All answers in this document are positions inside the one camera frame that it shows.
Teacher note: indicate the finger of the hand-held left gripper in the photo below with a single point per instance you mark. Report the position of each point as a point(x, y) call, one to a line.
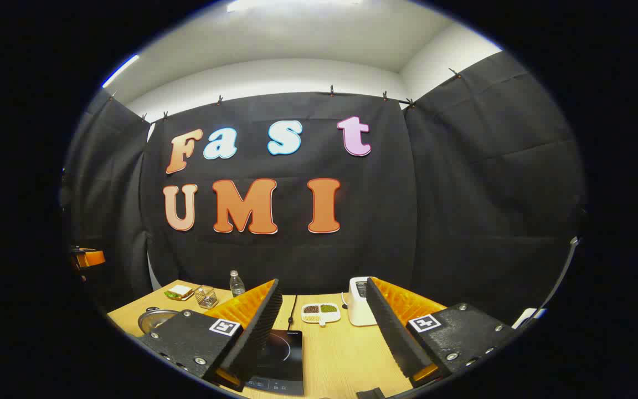
point(93, 258)

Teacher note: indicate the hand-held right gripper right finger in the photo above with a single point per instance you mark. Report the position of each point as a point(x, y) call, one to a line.
point(394, 332)

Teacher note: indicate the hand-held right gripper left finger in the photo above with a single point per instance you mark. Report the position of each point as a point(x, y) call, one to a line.
point(261, 327)

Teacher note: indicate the black induction cooktop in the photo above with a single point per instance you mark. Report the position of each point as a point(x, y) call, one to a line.
point(283, 360)

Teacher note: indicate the stainless steel pot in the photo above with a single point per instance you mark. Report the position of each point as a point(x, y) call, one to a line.
point(155, 320)

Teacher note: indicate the white toaster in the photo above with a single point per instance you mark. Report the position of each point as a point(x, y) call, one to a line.
point(358, 310)

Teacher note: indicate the clear plastic water bottle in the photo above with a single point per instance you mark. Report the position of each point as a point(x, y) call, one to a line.
point(237, 285)

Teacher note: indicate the white divided dish with beans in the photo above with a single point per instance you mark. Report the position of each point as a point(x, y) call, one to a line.
point(320, 313)

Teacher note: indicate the sandwich with lettuce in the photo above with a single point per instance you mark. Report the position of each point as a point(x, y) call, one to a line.
point(179, 292)

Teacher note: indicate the black backdrop cloth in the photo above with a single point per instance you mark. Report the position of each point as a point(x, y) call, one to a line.
point(385, 221)

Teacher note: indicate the white device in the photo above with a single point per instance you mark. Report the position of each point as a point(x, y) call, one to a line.
point(526, 317)

